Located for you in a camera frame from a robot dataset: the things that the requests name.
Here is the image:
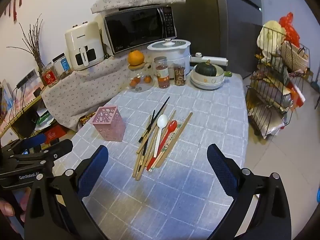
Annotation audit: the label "cream air fryer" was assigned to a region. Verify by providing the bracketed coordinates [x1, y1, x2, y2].
[64, 21, 105, 71]

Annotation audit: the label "white electric cooking pot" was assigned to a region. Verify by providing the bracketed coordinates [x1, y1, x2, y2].
[147, 39, 229, 80]

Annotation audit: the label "silver cylinder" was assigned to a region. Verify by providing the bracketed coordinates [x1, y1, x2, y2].
[262, 87, 295, 108]

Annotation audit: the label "black power strip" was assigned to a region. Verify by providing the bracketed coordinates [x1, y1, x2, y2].
[16, 70, 35, 88]

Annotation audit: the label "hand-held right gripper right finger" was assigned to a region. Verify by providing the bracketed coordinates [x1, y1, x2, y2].
[207, 144, 292, 240]

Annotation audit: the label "grey checkered tablecloth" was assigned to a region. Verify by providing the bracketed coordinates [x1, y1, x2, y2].
[54, 74, 249, 240]

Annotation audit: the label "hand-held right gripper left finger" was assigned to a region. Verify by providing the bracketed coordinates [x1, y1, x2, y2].
[24, 145, 109, 240]

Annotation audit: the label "black wire rack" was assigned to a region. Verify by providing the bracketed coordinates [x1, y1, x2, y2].
[246, 26, 312, 139]

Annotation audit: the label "large orange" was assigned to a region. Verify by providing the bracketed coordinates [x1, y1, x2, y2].
[127, 50, 145, 66]

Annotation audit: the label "glass jar with wooden lid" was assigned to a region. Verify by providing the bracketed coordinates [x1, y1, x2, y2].
[128, 64, 153, 93]

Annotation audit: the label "framed picture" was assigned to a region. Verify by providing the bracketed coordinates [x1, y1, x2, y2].
[0, 79, 14, 125]

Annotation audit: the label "red tasselled wall ornament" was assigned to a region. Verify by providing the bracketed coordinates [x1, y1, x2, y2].
[4, 0, 29, 22]

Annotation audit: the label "red label glass jar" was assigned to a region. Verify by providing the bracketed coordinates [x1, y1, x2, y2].
[41, 64, 58, 87]

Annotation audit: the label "dark green pumpkin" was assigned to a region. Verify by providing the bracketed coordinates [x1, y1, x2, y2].
[194, 59, 217, 77]

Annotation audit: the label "red box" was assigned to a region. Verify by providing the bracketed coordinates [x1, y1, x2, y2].
[44, 126, 67, 144]

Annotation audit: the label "white pan with green handle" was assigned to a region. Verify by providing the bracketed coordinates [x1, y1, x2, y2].
[190, 65, 232, 85]

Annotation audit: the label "floral tablecloth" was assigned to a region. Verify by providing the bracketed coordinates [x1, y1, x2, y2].
[41, 52, 160, 132]

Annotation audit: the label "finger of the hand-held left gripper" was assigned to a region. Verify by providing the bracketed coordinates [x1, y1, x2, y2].
[20, 132, 47, 153]
[37, 139, 74, 162]

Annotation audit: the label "person's left hand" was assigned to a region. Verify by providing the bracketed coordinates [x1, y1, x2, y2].
[0, 189, 32, 234]

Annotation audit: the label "jar of dried fruit slices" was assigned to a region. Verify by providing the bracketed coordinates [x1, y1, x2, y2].
[174, 66, 186, 86]

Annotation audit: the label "blue label clear jar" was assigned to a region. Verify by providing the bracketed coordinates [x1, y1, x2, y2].
[52, 53, 72, 77]

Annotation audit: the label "white plastic spoon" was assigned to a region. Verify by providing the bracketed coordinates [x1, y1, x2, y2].
[154, 114, 168, 157]

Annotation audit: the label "printed wooden chopstick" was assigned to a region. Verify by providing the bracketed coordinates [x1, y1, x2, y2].
[149, 119, 188, 172]

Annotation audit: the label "pink perforated utensil holder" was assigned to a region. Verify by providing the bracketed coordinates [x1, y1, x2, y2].
[91, 106, 126, 141]

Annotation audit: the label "wooden shelf unit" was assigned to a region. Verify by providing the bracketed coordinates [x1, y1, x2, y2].
[0, 80, 50, 140]

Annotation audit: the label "woven basket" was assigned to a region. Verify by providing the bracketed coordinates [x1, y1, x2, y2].
[280, 41, 309, 72]

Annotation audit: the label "red plastic bag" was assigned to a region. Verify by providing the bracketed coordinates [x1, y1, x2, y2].
[279, 12, 300, 48]

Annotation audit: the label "dry branches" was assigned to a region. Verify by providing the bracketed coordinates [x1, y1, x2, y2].
[6, 14, 45, 78]

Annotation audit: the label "napa cabbage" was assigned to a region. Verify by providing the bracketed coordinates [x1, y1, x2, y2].
[259, 21, 287, 55]

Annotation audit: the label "white bowl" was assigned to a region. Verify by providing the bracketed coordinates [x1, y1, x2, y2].
[190, 79, 224, 90]

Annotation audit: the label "black microwave oven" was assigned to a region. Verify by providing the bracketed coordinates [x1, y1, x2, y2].
[103, 5, 178, 55]

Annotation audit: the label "red plastic spoon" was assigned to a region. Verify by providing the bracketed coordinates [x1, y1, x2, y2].
[146, 120, 178, 172]

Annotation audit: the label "green and white bag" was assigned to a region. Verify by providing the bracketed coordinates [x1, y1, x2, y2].
[36, 114, 57, 130]

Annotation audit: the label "jar of red dried berries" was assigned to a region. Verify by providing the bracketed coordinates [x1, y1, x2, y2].
[154, 56, 171, 89]

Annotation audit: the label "dark grey refrigerator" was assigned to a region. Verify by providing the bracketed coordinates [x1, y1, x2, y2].
[164, 0, 263, 80]

